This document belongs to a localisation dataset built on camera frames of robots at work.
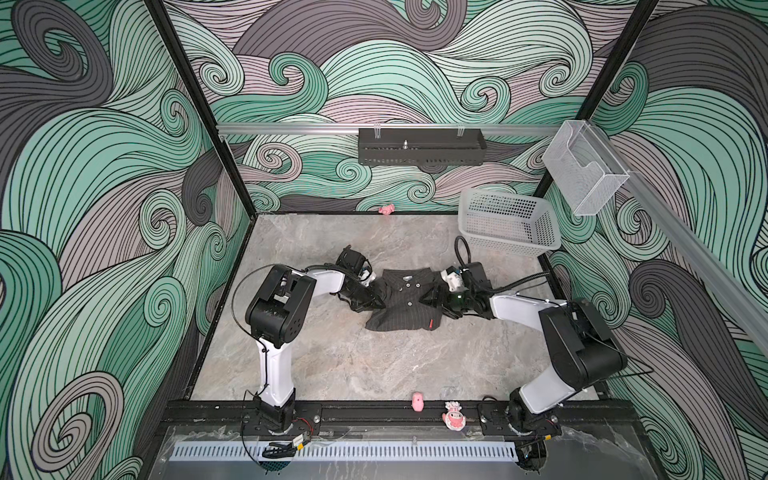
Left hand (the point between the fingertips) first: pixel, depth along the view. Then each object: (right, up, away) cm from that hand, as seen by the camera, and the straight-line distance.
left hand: (384, 304), depth 94 cm
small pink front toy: (+8, -20, -19) cm, 29 cm away
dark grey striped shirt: (+6, 0, -5) cm, 8 cm away
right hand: (+13, +1, -3) cm, 14 cm away
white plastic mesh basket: (+51, +28, +24) cm, 63 cm away
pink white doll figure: (+17, -23, -23) cm, 36 cm away
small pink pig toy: (+1, +33, +25) cm, 41 cm away
